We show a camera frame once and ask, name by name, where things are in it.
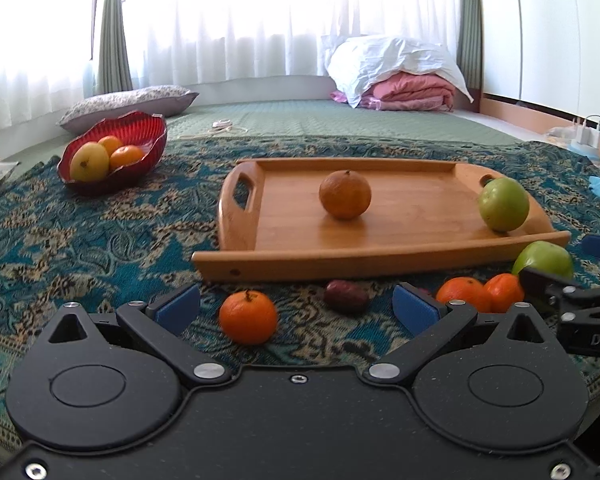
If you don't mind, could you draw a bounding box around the white charger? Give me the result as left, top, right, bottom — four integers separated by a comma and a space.
572, 116, 600, 147

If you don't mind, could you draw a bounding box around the dark red date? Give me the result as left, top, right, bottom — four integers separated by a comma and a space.
324, 280, 371, 315

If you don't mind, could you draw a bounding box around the green apple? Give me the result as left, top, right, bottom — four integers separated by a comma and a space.
477, 176, 531, 233
511, 241, 575, 286

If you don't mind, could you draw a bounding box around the white wardrobe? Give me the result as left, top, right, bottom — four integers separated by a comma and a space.
480, 0, 600, 128

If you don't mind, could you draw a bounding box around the wooden tray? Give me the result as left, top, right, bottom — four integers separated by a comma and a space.
191, 157, 572, 282

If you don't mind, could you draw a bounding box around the small orange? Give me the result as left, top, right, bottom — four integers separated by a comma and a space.
97, 135, 125, 157
109, 145, 145, 172

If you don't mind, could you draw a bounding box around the white pillow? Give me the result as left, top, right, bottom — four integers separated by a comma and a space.
326, 36, 475, 109

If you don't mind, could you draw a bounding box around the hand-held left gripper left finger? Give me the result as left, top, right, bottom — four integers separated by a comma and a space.
40, 283, 233, 389

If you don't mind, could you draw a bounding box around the floral grey pillow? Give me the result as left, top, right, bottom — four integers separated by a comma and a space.
57, 85, 201, 135

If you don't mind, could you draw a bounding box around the teal patterned blanket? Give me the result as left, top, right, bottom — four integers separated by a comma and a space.
0, 135, 600, 456

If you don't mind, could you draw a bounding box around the white switch cable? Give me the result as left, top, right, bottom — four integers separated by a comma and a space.
180, 118, 251, 140

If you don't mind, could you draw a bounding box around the yellow apple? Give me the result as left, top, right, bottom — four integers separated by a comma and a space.
70, 142, 111, 183

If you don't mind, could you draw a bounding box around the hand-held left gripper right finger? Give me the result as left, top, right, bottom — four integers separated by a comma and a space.
362, 282, 557, 389

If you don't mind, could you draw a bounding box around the white sheer curtain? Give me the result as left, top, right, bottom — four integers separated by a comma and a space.
120, 0, 462, 86
0, 0, 100, 137

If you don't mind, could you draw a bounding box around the red glass bowl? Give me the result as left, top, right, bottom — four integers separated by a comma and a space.
57, 111, 168, 197

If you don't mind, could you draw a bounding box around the green quilted mat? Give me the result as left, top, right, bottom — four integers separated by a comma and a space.
10, 99, 536, 173

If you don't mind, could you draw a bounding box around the folded pink blanket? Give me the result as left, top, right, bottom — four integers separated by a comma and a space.
330, 72, 456, 112

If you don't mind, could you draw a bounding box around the bright mandarin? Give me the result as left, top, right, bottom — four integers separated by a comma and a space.
218, 290, 279, 346
484, 273, 526, 314
436, 277, 493, 314

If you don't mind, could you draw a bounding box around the dull brown orange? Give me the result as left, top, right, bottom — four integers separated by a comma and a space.
319, 170, 372, 221

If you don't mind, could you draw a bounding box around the green curtain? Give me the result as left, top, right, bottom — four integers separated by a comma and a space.
96, 0, 134, 95
457, 0, 485, 103

